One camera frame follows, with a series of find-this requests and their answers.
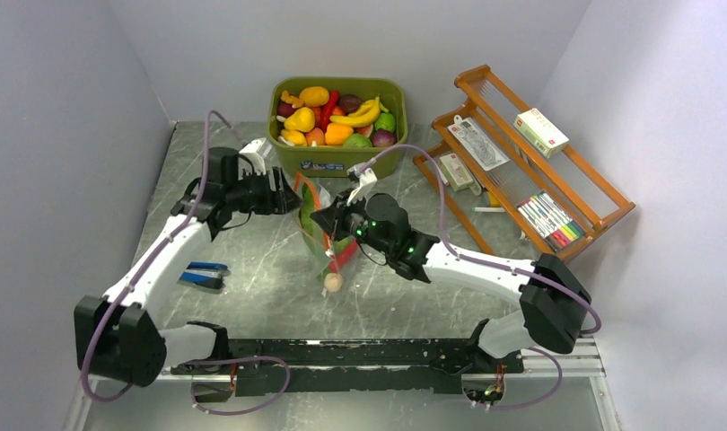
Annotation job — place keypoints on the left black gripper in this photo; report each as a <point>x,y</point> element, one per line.
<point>282,201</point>

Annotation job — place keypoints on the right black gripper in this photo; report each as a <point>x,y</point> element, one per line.
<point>332,218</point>

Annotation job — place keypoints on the green leafy vegetable toy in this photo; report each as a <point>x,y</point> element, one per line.
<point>313,198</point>

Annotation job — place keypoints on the clear zip top bag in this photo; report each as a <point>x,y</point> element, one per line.
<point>320,268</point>

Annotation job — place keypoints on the red chili pepper toy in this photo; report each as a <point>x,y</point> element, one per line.
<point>343,252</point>

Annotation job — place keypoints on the white garlic toy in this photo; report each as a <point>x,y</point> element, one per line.
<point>333,282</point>

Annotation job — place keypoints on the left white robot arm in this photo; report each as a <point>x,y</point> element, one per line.
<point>117,334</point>

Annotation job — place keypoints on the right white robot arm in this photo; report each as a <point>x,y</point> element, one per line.
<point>551,303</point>

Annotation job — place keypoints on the green plastic bin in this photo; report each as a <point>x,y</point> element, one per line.
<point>333,161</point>

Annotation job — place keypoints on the green round cabbage toy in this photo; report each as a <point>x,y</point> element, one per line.
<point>357,141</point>

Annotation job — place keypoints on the orange bell pepper toy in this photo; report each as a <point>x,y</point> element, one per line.
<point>336,134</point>

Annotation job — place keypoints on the purple onion toy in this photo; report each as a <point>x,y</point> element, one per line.
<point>382,138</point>

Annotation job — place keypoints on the blue black pliers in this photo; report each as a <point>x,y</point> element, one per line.
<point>207,275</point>

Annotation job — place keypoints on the yellow banana toy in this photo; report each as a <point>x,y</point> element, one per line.
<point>366,115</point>

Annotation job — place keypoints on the dark purple fruit toy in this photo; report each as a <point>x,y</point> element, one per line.
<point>349,103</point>

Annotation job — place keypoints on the small red chili toy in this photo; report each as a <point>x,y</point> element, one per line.
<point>328,108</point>

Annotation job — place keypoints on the small white packaged item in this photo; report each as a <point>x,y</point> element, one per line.
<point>455,172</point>

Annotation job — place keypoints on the green white marker pen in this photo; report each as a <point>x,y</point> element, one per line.
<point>488,209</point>

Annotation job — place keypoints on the white packaged card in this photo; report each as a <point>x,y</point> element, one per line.
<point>477,142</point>

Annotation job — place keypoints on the orange wooden rack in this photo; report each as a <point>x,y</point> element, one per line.
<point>591,202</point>

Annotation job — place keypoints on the white green box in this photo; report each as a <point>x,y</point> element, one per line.
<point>540,132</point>

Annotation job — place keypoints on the colour marker pen set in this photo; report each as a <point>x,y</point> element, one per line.
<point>550,221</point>

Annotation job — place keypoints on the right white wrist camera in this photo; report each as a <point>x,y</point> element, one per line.
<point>364,180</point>

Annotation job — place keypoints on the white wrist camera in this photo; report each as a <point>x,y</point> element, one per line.
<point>257,151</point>
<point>364,180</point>

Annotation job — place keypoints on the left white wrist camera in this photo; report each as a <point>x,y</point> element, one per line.
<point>257,151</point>

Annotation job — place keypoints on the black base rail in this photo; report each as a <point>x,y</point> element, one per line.
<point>262,366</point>

